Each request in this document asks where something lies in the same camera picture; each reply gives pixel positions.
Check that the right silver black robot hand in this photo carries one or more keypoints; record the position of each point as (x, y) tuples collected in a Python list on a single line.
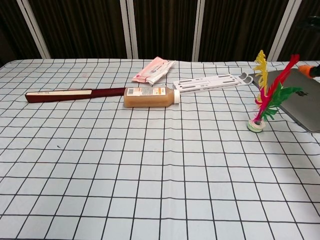
[(311, 70)]

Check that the colourful feather shuttlecock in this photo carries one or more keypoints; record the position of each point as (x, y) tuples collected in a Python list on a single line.
[(256, 125)]

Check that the grey closed laptop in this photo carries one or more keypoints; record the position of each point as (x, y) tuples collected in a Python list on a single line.
[(305, 110)]

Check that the pink wet wipes pack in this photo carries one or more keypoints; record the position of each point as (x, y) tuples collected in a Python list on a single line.
[(153, 71)]

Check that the brown liquid plastic bottle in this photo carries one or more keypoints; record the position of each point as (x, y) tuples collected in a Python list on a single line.
[(147, 100)]

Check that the blue checked tablecloth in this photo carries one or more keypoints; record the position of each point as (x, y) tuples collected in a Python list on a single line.
[(150, 162)]

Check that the dark red folded fan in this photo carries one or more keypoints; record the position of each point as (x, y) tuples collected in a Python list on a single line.
[(62, 94)]

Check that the silver frame post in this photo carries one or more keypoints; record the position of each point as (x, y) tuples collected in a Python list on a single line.
[(200, 27), (128, 27), (285, 30), (33, 27)]

